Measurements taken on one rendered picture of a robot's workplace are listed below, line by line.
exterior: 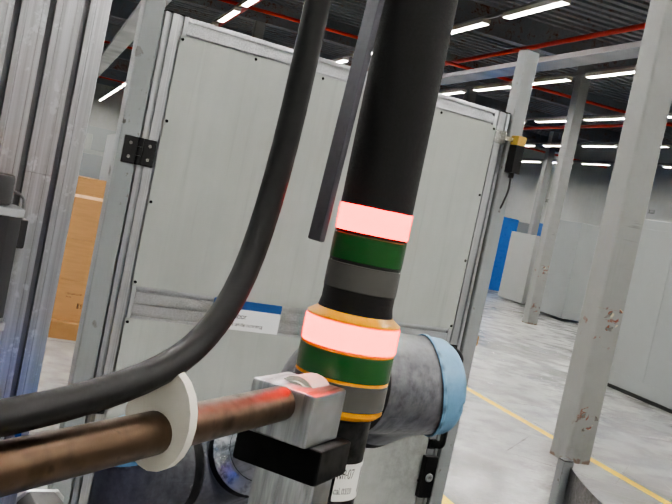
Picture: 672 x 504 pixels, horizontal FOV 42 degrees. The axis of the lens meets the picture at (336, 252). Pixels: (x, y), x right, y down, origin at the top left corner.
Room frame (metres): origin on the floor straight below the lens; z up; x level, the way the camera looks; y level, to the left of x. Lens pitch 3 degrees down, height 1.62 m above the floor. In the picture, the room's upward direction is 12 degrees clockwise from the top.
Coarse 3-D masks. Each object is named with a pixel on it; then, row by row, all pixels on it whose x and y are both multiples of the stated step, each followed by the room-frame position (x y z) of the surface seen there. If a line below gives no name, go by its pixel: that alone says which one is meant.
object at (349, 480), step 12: (348, 432) 0.38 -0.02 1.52; (360, 432) 0.39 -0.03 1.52; (360, 444) 0.39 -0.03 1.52; (348, 456) 0.38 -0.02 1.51; (360, 456) 0.39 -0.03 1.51; (348, 468) 0.38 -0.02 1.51; (360, 468) 0.39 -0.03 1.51; (336, 480) 0.38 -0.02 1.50; (348, 480) 0.39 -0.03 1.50; (336, 492) 0.38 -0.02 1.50; (348, 492) 0.39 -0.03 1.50
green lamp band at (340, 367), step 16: (304, 352) 0.39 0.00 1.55; (320, 352) 0.38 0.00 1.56; (304, 368) 0.39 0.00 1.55; (320, 368) 0.38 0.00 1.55; (336, 368) 0.38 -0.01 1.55; (352, 368) 0.38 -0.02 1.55; (368, 368) 0.38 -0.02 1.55; (384, 368) 0.39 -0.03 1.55; (368, 384) 0.38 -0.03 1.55; (384, 384) 0.39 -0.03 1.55
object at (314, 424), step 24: (264, 384) 0.35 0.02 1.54; (288, 384) 0.35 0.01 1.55; (312, 408) 0.34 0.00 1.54; (336, 408) 0.36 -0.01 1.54; (240, 432) 0.36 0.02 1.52; (264, 432) 0.35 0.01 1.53; (288, 432) 0.35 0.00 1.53; (312, 432) 0.35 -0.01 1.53; (336, 432) 0.37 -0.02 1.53; (240, 456) 0.36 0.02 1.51; (264, 456) 0.36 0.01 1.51; (288, 456) 0.35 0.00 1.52; (312, 456) 0.35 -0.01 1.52; (336, 456) 0.36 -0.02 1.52; (264, 480) 0.37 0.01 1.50; (288, 480) 0.36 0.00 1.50; (312, 480) 0.35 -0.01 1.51
